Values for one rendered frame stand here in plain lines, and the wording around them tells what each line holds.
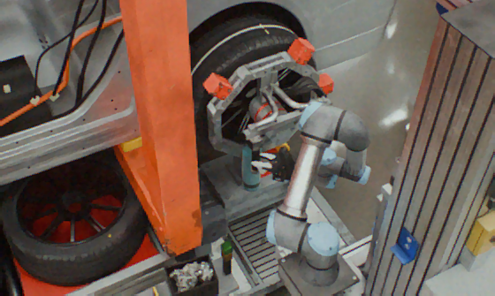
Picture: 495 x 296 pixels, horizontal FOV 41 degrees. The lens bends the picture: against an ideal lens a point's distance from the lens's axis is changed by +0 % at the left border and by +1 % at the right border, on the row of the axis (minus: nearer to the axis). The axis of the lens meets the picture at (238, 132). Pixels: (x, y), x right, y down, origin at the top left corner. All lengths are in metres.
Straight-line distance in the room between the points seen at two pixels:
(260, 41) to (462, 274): 1.30
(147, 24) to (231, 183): 1.69
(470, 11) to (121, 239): 1.92
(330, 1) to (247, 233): 1.28
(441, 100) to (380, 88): 2.70
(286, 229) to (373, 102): 2.11
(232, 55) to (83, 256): 1.09
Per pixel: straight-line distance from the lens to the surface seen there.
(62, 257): 3.04
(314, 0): 3.07
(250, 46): 2.84
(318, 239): 2.35
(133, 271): 3.07
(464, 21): 1.65
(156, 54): 2.08
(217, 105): 2.84
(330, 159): 2.69
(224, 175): 3.57
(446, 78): 1.71
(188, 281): 2.83
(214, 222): 3.18
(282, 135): 2.94
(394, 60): 4.69
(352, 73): 4.53
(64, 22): 3.35
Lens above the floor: 2.98
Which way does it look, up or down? 47 degrees down
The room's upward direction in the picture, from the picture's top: straight up
